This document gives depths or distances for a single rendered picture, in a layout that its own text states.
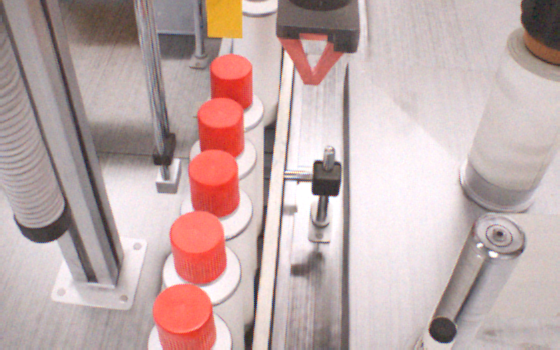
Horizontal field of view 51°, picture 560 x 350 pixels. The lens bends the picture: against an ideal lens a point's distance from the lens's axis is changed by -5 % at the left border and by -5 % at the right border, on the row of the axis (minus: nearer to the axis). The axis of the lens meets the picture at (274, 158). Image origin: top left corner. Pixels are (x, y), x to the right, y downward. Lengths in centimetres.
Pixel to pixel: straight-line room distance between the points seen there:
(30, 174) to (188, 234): 10
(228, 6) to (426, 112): 33
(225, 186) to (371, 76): 44
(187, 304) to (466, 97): 55
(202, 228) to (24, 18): 18
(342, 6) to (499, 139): 22
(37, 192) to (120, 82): 53
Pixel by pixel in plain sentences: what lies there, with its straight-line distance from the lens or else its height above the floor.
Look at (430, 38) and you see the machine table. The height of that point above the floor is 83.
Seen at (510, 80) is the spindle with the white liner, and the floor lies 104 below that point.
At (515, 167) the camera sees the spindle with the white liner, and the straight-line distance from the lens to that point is 64.
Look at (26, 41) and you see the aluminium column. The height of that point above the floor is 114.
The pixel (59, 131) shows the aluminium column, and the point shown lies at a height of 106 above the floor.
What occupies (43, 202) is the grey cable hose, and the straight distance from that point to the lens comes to 37.
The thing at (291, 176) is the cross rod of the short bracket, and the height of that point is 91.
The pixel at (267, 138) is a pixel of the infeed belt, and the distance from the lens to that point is 71.
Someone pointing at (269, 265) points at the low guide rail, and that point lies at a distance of 56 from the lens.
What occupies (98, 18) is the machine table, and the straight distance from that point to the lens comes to 102.
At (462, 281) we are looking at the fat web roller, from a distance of 44.
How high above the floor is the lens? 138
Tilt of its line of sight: 47 degrees down
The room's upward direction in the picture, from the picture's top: 2 degrees clockwise
